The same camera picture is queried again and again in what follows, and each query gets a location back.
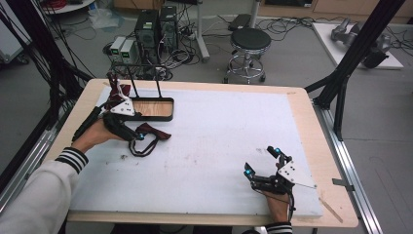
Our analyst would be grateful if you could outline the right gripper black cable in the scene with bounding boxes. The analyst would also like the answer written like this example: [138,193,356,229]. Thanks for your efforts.
[286,191,297,224]

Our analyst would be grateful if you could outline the large black computer tower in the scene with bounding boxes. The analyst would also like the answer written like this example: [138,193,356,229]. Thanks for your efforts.
[134,9,161,64]

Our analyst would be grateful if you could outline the person's left hand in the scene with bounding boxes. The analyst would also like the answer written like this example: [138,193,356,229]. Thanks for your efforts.
[71,119,127,153]

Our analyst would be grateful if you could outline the person's right hand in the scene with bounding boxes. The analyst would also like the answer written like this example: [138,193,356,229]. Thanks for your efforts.
[263,191,291,224]

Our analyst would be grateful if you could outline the light wooden table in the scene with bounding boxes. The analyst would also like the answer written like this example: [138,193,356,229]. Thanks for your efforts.
[43,78,359,228]

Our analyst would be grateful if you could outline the white round table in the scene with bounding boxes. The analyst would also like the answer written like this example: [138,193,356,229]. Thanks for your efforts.
[42,0,96,16]

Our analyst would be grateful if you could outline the grey metal clamp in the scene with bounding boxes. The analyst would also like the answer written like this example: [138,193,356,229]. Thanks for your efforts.
[331,177,356,192]

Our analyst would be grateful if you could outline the white foam mat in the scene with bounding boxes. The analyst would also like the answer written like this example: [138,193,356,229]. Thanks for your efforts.
[69,86,324,218]

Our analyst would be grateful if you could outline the black rack with wooden base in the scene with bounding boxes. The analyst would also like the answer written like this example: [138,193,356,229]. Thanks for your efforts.
[111,62,175,123]

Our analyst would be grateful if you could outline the aluminium rail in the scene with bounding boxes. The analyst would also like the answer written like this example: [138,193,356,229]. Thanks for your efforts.
[313,100,385,234]
[0,106,71,213]

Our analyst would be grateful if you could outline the white floor board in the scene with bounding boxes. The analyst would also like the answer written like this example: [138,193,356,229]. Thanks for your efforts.
[311,21,404,70]

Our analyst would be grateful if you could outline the clear plastic bag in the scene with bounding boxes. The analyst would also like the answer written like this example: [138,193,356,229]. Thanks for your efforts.
[88,8,125,31]

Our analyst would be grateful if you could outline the black round stool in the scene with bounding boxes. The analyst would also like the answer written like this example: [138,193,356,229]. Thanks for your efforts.
[223,27,273,85]

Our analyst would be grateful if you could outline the white equipment case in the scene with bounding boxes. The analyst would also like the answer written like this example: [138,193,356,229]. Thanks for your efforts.
[0,19,32,64]

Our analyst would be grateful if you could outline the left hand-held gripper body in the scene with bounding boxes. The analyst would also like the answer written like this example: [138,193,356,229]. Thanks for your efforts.
[102,97,136,138]

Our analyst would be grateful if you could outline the slim black computer tower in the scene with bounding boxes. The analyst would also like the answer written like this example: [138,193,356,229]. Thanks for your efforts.
[159,5,179,53]

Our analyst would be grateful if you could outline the black floor cables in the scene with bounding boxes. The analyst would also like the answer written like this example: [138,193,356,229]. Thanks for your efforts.
[256,16,326,42]

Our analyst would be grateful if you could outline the black flat device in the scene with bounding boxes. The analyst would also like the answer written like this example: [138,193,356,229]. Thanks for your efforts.
[228,13,252,32]

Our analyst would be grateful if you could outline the black metal frame stand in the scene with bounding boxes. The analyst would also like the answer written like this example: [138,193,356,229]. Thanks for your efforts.
[305,0,407,141]
[0,0,94,131]

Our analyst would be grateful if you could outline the plain dark red bow tie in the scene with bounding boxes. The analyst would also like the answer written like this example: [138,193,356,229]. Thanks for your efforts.
[129,122,172,158]

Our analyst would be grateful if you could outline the thin wooden stick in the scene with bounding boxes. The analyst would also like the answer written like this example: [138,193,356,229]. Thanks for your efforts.
[319,197,344,224]

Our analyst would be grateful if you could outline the white table leg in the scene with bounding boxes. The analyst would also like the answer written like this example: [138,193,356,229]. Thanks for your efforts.
[194,0,211,63]

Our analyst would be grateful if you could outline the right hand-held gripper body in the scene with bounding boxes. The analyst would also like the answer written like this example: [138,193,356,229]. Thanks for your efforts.
[251,159,318,196]

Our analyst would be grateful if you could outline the white power supply box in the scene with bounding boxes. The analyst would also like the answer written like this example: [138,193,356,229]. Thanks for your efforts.
[109,36,127,61]
[120,39,137,64]

